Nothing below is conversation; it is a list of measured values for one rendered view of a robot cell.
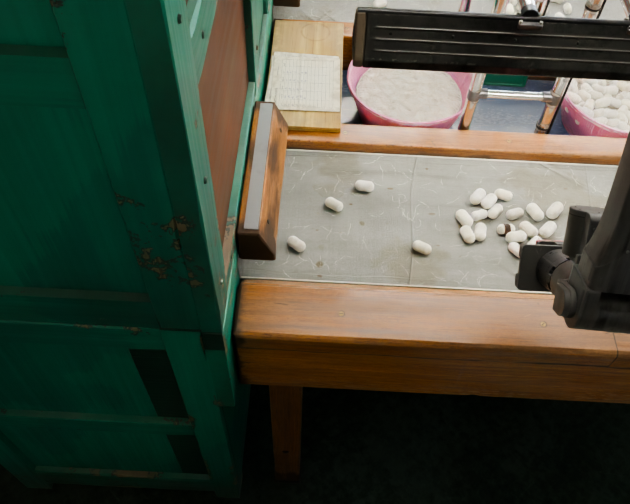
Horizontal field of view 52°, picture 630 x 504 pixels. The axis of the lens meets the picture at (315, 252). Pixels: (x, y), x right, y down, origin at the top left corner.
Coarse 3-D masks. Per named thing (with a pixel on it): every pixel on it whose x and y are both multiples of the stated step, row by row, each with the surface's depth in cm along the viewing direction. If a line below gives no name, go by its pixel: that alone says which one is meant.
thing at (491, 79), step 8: (464, 0) 131; (536, 0) 131; (544, 0) 130; (464, 8) 132; (544, 8) 132; (488, 80) 147; (496, 80) 147; (504, 80) 146; (512, 80) 146; (520, 80) 146
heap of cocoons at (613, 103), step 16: (576, 80) 141; (592, 80) 139; (608, 80) 141; (576, 96) 136; (592, 96) 137; (608, 96) 138; (624, 96) 136; (592, 112) 133; (608, 112) 134; (624, 112) 134; (624, 128) 131
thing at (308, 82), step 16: (272, 64) 134; (288, 64) 134; (304, 64) 134; (320, 64) 134; (336, 64) 134; (272, 80) 131; (288, 80) 131; (304, 80) 131; (320, 80) 131; (336, 80) 131; (272, 96) 128; (288, 96) 128; (304, 96) 128; (320, 96) 128; (336, 96) 128
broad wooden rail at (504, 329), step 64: (256, 320) 100; (320, 320) 101; (384, 320) 101; (448, 320) 101; (512, 320) 102; (256, 384) 113; (320, 384) 112; (384, 384) 111; (448, 384) 110; (512, 384) 109; (576, 384) 108
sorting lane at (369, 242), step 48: (288, 192) 119; (336, 192) 119; (384, 192) 119; (432, 192) 120; (528, 192) 120; (576, 192) 121; (336, 240) 113; (384, 240) 113; (432, 240) 113; (528, 240) 114; (432, 288) 108; (480, 288) 108
